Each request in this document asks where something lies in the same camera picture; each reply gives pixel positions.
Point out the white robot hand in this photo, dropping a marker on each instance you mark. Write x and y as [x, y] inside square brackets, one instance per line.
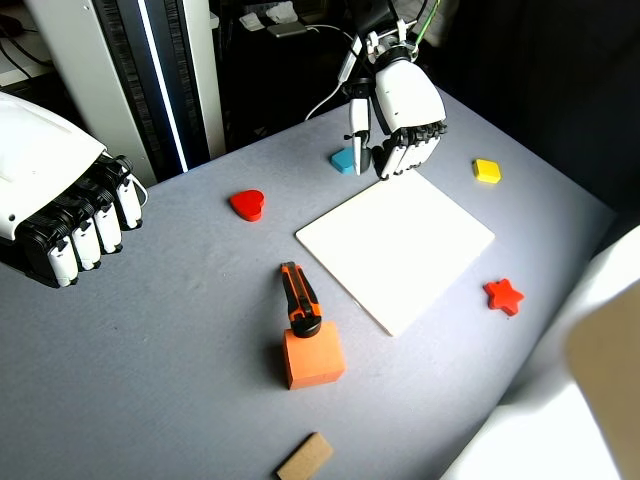
[407, 95]
[45, 165]

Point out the orange black utility knife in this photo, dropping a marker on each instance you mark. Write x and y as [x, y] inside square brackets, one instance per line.
[300, 295]

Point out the blue block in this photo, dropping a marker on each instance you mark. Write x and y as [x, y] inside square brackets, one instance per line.
[342, 161]

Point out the white side desk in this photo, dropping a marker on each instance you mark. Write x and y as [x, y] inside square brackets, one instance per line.
[15, 65]

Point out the yellow block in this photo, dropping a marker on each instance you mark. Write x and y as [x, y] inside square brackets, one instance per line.
[487, 170]

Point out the white cabinet with black strips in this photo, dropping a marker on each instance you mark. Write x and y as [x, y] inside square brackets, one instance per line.
[80, 60]

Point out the silver flat device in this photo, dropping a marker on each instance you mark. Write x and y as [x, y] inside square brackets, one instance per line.
[286, 30]

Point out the white paper sheet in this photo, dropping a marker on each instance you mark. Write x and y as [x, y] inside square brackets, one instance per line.
[395, 240]

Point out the red heart block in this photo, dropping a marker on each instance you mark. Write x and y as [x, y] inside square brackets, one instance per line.
[246, 204]

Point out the grey table cloth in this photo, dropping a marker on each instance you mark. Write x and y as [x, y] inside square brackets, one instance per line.
[150, 350]

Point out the red star block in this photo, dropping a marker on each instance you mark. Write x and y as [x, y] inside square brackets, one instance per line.
[502, 296]

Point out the orange cube block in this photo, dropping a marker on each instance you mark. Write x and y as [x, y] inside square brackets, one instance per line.
[315, 360]

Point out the blurry white tan object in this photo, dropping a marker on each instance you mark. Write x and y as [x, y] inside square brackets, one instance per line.
[575, 390]

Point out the tan wooden block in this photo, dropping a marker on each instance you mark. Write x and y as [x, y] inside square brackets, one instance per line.
[306, 457]

